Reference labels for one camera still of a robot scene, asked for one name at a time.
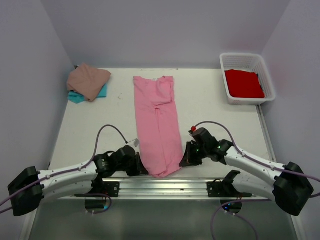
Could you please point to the aluminium mounting rail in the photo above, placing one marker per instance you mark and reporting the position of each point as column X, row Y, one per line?
column 146, row 188

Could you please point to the dark blue garment in basket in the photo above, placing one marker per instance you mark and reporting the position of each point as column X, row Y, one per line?
column 260, row 83

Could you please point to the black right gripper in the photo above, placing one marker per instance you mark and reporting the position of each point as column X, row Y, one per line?
column 188, row 159

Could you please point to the red folded shirt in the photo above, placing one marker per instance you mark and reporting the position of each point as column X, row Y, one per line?
column 243, row 84

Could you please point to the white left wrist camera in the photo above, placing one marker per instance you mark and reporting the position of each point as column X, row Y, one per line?
column 135, row 144

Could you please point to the beige folded shirt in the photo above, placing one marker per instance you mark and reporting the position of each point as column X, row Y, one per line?
column 87, row 81

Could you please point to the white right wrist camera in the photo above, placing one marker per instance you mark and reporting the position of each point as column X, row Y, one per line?
column 193, row 129

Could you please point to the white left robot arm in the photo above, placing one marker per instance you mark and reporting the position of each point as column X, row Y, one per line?
column 33, row 187

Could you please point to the pink polo shirt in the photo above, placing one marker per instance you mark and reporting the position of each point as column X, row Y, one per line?
column 157, row 125

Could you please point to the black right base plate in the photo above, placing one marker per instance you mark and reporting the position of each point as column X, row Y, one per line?
column 223, row 189

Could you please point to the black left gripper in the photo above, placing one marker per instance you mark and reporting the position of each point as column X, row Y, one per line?
column 139, row 167

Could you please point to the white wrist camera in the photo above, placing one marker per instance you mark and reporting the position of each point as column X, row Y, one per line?
column 193, row 129
column 135, row 144

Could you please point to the white plastic basket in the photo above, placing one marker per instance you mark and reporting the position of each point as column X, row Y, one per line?
column 251, row 63

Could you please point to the teal folded shirt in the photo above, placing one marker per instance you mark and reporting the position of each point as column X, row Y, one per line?
column 78, row 98

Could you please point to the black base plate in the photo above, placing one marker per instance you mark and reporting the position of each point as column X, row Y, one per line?
column 102, row 189
column 223, row 189

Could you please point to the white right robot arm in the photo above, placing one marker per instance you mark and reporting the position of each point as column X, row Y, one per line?
column 286, row 185

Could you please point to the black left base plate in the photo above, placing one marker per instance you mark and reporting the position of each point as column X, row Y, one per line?
column 102, row 189

